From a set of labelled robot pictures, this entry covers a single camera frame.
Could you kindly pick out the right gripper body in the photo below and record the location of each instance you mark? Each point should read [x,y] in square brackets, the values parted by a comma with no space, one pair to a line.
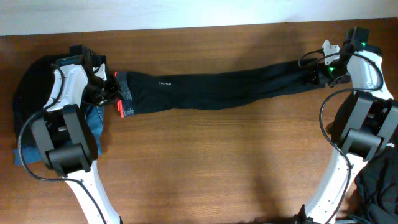
[334,74]

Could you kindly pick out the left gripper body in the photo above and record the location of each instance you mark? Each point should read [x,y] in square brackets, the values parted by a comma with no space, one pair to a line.
[111,86]

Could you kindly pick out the black leggings red-grey waistband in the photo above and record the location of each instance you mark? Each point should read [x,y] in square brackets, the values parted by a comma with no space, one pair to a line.
[143,93]

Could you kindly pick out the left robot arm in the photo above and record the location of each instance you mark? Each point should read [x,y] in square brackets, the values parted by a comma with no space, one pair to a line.
[64,139]

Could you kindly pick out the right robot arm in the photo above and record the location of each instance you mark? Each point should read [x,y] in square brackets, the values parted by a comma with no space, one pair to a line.
[363,124]

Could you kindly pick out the folded blue jeans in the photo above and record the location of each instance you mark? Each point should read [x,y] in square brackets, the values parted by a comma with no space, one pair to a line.
[94,117]

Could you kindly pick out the folded black garment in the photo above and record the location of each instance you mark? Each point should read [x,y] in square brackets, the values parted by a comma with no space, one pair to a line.
[33,90]

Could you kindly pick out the black shirt with logo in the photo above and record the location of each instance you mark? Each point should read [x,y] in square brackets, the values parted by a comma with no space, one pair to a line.
[377,188]

